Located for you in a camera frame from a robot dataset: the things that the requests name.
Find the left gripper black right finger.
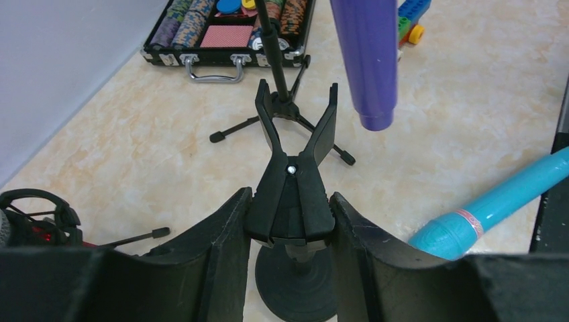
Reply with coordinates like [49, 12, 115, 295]
[330, 193, 568, 321]

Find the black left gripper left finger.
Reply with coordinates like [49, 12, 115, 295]
[1, 187, 252, 321]

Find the black round base stand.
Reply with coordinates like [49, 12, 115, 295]
[244, 80, 338, 321]

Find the shock mount tripod stand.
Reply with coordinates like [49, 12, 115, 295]
[0, 188, 172, 250]

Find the red glitter microphone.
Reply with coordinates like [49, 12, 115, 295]
[1, 209, 94, 248]

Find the purple toy microphone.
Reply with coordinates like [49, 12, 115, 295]
[330, 0, 398, 131]

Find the black tripod mic stand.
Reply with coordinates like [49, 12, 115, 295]
[209, 1, 356, 166]

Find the cyan toy microphone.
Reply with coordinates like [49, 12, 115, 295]
[408, 148, 568, 260]

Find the black poker chip case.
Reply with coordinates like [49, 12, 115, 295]
[140, 1, 315, 83]

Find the red white chip stack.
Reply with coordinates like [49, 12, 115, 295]
[248, 0, 285, 51]

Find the red playing card deck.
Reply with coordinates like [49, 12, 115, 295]
[200, 25, 253, 48]

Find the purple chip stack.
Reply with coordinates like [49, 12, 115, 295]
[149, 0, 192, 49]

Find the blue tan chip stack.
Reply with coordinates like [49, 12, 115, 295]
[171, 0, 215, 50]

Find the yellow toy wheel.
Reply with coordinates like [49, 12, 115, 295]
[407, 24, 425, 45]

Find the green toy brick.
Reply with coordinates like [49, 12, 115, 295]
[398, 16, 411, 42]

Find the blue round dealer chip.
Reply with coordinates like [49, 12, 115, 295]
[216, 0, 242, 14]

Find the blue toy brick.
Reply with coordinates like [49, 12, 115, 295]
[398, 0, 431, 23]

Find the yellow round dealer chip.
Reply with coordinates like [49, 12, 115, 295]
[241, 0, 256, 10]

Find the orange black chip stack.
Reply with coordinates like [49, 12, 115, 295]
[280, 0, 307, 36]

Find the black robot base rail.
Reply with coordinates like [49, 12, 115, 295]
[529, 87, 568, 253]

